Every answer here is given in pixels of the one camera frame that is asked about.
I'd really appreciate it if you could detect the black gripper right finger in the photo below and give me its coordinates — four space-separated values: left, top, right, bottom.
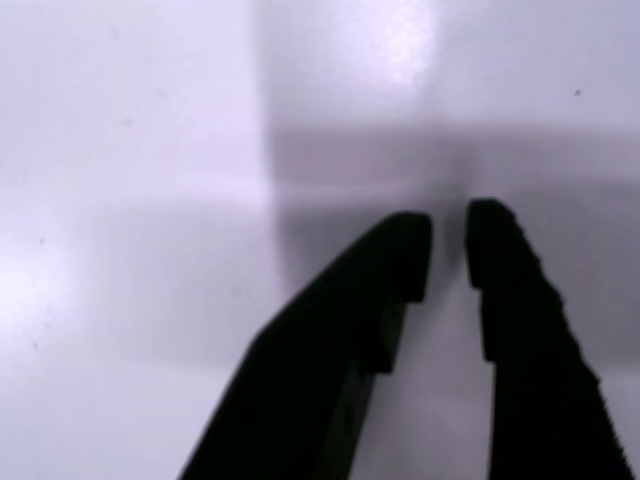
465 198 640 480

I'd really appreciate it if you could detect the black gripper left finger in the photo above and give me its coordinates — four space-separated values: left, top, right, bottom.
179 212 434 480

